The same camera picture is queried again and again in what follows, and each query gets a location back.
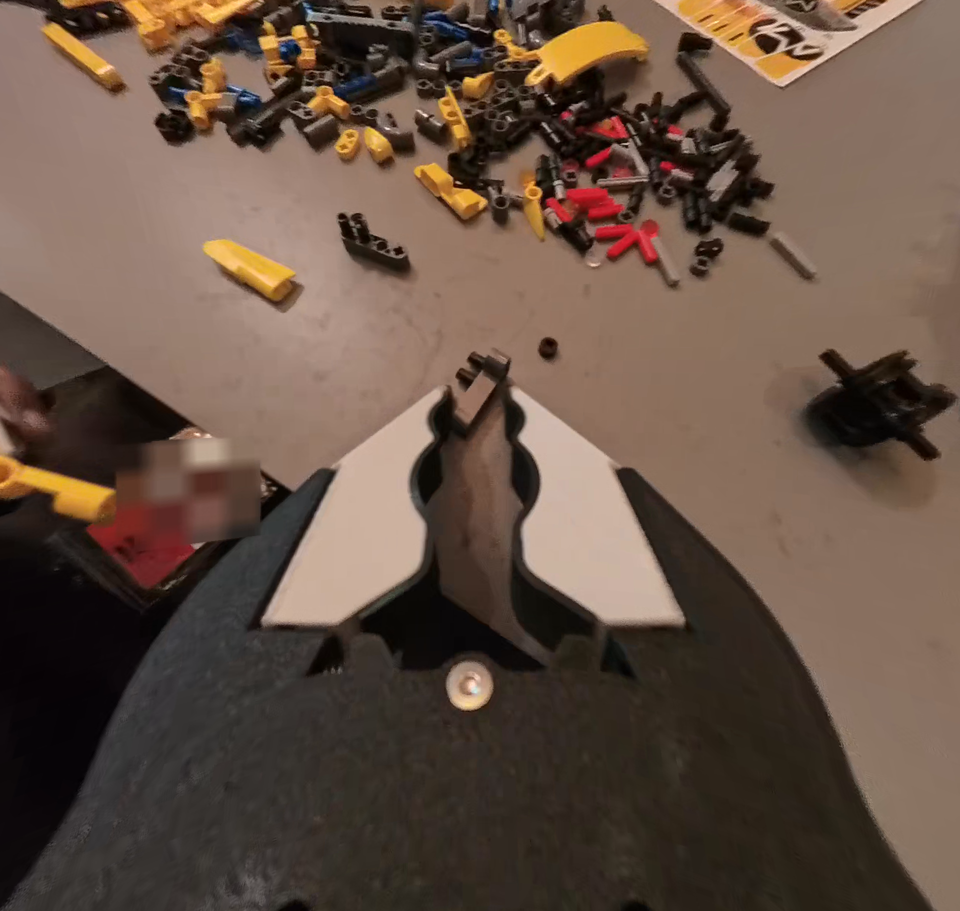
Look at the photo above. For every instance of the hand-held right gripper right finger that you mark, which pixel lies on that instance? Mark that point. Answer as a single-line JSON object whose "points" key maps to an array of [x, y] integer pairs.
{"points": [[592, 543]]}

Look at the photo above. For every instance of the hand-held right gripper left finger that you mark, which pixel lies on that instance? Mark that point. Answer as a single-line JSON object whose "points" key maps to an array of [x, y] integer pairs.
{"points": [[352, 543]]}

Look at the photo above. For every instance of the grey angled beam with pins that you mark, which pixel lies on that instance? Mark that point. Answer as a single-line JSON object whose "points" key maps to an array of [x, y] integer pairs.
{"points": [[480, 393]]}

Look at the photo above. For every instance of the small black bush piece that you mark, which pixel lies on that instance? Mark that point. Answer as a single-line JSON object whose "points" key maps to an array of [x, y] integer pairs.
{"points": [[548, 348]]}

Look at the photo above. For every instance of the red badge holder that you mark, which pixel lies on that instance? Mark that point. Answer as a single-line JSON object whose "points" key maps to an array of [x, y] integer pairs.
{"points": [[142, 558]]}

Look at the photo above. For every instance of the yellow curved wedge piece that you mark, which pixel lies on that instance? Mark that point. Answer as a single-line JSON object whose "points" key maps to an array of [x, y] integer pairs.
{"points": [[247, 270]]}

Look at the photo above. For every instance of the dark grey beam with pins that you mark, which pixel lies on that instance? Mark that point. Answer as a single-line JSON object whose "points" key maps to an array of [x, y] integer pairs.
{"points": [[375, 245]]}

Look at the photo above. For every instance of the black gear axle assembly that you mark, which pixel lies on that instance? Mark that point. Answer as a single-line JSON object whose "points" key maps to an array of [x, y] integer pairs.
{"points": [[870, 408]]}

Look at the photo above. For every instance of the person's torso in dark sweater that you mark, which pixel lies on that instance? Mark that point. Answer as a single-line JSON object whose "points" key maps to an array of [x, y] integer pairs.
{"points": [[45, 701]]}

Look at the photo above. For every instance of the large yellow curved panel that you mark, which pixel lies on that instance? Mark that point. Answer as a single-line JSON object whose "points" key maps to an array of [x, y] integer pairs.
{"points": [[585, 52]]}

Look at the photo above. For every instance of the pile of toy building parts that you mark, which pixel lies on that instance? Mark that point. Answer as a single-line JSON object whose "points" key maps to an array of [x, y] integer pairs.
{"points": [[360, 30]]}

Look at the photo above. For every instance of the yellow black sticker sheet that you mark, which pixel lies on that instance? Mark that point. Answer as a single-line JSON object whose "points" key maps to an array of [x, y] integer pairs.
{"points": [[750, 18]]}

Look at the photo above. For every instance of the long yellow bar piece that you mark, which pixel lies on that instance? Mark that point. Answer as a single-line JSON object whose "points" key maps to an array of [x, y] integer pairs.
{"points": [[82, 56]]}

